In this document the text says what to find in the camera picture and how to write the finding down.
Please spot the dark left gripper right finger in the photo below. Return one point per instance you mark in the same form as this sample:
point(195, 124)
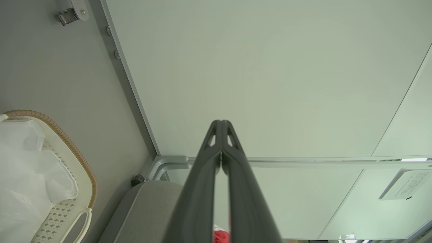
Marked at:
point(249, 216)

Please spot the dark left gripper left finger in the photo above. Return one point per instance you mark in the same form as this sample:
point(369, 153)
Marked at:
point(195, 209)

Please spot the red white basketball jersey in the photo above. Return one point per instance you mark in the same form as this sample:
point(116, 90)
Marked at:
point(221, 237)

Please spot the white laundry basket wicker rim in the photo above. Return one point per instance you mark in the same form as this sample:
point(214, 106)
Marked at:
point(64, 216)

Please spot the grey fabric sofa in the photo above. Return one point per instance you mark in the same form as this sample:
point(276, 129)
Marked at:
point(145, 212)

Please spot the black rubber foot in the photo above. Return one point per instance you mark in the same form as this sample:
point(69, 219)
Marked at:
point(137, 180)

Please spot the white printed paper sign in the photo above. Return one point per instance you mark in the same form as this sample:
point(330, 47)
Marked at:
point(408, 184)

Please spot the white plastic bag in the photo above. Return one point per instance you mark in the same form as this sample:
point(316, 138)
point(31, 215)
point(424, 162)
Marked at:
point(27, 182)

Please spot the grey frame bolt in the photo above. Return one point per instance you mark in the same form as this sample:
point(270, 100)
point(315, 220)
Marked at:
point(117, 54)
point(108, 31)

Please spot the grey partition base rail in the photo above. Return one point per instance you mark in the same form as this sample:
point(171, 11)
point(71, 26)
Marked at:
point(111, 44)

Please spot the silver metal caster bracket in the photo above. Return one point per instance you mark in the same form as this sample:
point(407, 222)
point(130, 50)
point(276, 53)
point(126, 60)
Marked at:
point(67, 16)

